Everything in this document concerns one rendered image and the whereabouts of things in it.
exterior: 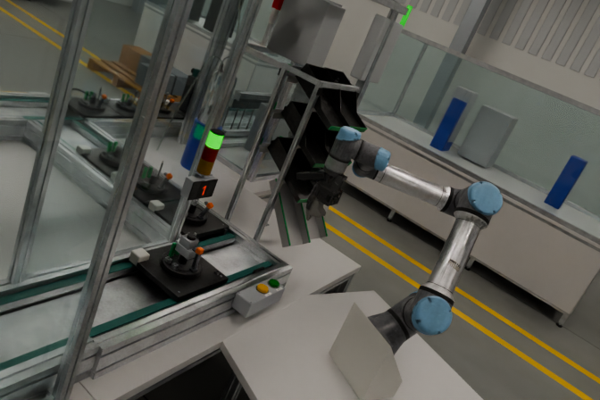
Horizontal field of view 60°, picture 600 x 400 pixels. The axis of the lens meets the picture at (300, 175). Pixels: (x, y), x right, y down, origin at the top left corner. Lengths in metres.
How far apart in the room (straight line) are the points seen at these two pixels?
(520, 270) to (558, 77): 5.14
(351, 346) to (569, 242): 4.03
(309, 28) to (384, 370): 1.96
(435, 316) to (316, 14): 1.90
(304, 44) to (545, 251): 3.51
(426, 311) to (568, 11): 8.94
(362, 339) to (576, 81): 8.73
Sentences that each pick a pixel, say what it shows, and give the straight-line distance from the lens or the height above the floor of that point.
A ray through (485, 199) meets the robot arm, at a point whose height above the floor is 1.56.
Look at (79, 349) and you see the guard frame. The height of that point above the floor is 1.04.
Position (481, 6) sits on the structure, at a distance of 9.42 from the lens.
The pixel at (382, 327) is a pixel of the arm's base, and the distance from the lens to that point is 1.78.
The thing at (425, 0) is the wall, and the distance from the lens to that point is 10.93.
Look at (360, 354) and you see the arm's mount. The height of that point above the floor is 0.97.
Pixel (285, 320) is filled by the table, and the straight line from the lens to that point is 1.95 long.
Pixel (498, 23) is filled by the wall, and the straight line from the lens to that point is 10.45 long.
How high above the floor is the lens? 1.92
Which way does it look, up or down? 18 degrees down
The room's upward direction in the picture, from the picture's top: 23 degrees clockwise
